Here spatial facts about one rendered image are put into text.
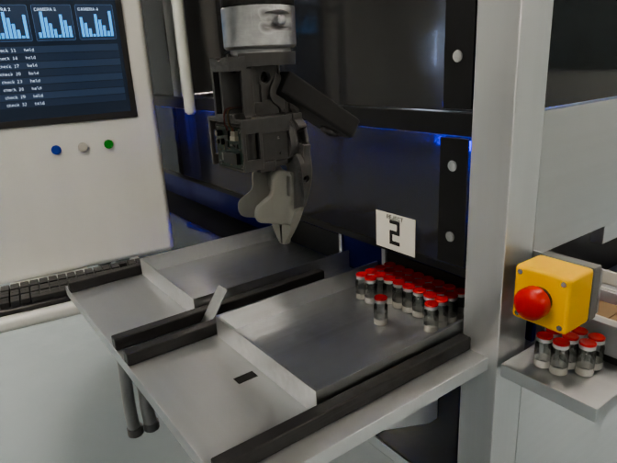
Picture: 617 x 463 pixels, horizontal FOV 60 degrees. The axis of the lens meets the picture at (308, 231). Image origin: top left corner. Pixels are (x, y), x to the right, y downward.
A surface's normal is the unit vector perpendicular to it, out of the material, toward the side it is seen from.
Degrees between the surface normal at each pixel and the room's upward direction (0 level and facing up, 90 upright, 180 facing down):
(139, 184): 90
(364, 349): 0
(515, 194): 90
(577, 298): 90
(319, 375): 0
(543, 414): 90
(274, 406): 0
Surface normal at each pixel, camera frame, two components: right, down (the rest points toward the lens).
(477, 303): -0.80, 0.22
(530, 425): 0.59, 0.22
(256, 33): 0.04, 0.31
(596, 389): -0.05, -0.95
